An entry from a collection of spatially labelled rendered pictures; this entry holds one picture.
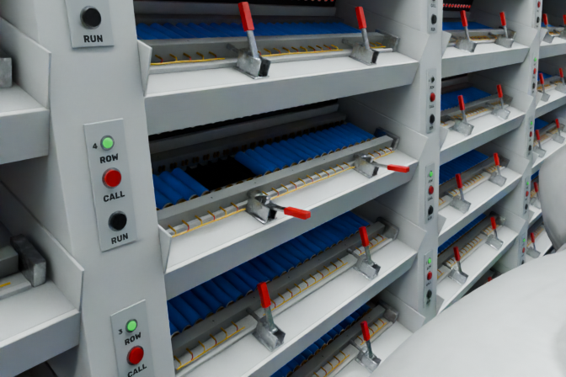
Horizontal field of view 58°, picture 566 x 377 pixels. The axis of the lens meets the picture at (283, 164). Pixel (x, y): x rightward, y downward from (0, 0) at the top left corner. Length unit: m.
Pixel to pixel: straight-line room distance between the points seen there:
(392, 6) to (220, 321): 0.64
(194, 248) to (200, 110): 0.16
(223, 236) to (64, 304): 0.20
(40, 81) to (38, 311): 0.21
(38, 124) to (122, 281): 0.18
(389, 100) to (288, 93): 0.38
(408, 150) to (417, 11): 0.26
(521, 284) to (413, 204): 0.87
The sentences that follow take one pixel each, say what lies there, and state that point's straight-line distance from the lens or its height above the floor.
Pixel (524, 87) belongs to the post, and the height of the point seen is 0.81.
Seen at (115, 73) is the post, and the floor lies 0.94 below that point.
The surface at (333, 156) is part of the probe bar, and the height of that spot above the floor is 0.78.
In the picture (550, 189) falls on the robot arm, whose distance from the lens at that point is 0.30.
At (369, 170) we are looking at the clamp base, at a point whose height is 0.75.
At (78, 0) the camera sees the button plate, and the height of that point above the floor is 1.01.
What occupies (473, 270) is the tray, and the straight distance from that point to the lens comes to 1.46.
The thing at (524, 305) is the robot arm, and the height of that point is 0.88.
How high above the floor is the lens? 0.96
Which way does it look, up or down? 13 degrees down
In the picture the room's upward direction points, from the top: 3 degrees counter-clockwise
